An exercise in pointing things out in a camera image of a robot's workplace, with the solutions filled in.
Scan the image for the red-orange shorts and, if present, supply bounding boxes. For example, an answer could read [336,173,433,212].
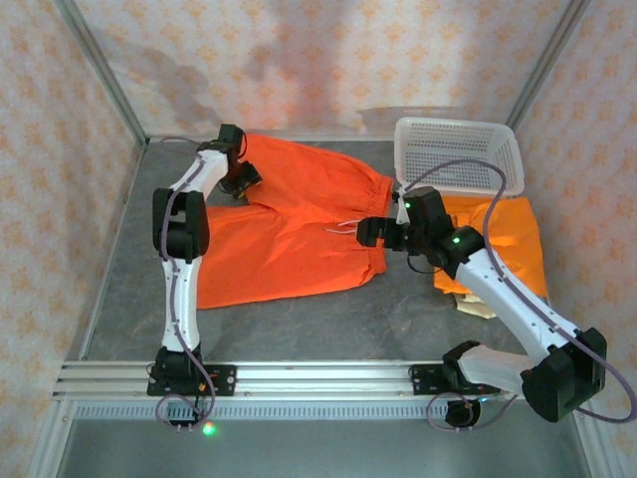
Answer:
[195,131,395,311]

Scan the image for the light orange shorts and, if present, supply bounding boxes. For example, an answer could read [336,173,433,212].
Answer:
[431,195,550,306]

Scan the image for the cream white shorts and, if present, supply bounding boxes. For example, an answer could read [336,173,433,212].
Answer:
[453,290,501,321]

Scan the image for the white perforated plastic basket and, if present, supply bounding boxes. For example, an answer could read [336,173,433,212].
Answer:
[391,116,528,201]

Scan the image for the aluminium table side bar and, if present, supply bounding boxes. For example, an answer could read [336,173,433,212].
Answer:
[74,143,148,360]

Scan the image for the black round puck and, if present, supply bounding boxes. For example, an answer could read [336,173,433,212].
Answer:
[444,399,483,430]

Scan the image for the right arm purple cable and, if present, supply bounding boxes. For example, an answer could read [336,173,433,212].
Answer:
[402,158,637,424]

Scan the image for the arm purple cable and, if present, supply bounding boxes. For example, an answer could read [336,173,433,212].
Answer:
[157,135,218,399]
[402,158,637,424]

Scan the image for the aluminium frame bar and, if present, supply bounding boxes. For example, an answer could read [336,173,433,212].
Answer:
[143,132,399,144]

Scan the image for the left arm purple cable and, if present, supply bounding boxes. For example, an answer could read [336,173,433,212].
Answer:
[157,135,218,399]

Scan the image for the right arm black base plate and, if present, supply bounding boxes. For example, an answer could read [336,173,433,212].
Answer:
[407,363,501,398]

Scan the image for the aluminium frame post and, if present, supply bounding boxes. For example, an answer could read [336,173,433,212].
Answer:
[503,0,594,131]
[52,0,150,150]

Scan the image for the aluminium mounting rail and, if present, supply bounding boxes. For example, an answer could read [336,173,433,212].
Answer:
[52,358,597,400]

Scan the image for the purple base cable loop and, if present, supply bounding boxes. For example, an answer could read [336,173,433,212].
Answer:
[156,392,218,433]
[426,391,519,432]

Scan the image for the grey slotted cable duct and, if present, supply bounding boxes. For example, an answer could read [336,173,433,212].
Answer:
[74,400,452,422]

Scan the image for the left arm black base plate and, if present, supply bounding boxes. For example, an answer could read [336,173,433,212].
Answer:
[146,363,238,398]

